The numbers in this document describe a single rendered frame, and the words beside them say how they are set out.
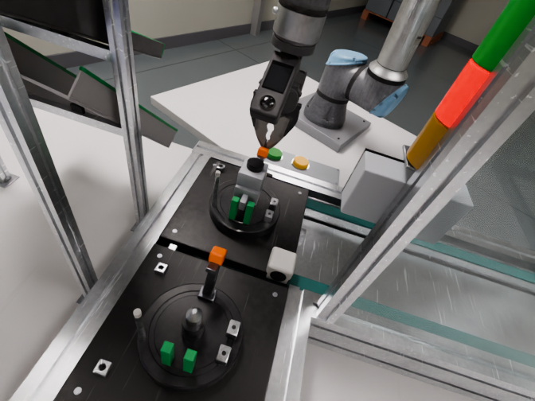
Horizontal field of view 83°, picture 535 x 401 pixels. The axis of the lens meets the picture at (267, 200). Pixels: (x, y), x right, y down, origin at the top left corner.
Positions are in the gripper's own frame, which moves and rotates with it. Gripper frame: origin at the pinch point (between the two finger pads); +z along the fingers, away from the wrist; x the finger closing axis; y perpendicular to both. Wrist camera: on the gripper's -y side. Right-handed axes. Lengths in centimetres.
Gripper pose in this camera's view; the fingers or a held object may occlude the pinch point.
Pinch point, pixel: (265, 145)
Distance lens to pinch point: 61.9
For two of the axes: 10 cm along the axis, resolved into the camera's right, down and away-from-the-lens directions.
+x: -9.5, -3.1, 0.2
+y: 2.3, -6.7, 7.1
